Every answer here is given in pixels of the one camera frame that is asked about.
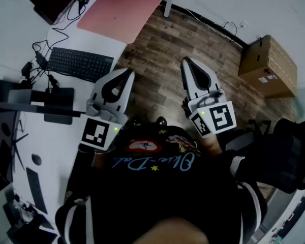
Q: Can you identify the person's right forearm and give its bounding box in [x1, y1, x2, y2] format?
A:
[200, 133, 224, 159]

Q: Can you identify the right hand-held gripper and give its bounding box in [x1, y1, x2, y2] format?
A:
[180, 56, 237, 139]

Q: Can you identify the dark monitor with thin legs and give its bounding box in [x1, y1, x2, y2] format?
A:
[0, 79, 29, 199]

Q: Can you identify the black keyboard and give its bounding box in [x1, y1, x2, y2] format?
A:
[46, 47, 115, 83]
[25, 167, 48, 215]

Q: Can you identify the black wall socket cable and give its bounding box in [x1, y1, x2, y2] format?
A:
[222, 21, 241, 43]

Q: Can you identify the person's black printed shirt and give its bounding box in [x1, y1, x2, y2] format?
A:
[54, 123, 268, 244]

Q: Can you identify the black power brick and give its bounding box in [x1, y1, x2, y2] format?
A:
[35, 51, 49, 70]

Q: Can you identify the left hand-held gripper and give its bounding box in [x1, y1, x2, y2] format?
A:
[78, 68, 136, 151]

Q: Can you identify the black office chair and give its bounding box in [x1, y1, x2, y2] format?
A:
[225, 117, 305, 195]

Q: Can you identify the large cardboard box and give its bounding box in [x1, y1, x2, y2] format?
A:
[238, 34, 298, 99]

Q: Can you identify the pink desk mat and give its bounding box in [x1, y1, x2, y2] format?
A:
[76, 0, 165, 44]

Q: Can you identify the gold bracelet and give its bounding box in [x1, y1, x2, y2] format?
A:
[95, 147, 116, 155]

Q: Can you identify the black curved monitor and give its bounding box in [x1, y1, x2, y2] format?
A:
[19, 0, 94, 25]

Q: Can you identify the person's left forearm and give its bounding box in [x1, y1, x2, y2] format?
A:
[91, 146, 116, 170]

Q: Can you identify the person's chin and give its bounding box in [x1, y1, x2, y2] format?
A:
[133, 217, 209, 244]

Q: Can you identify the white table leg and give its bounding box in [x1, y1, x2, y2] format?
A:
[163, 0, 176, 19]

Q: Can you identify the black flat monitor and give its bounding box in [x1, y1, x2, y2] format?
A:
[0, 86, 82, 126]

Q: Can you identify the black plug adapter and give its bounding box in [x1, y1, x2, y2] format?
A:
[20, 61, 41, 89]

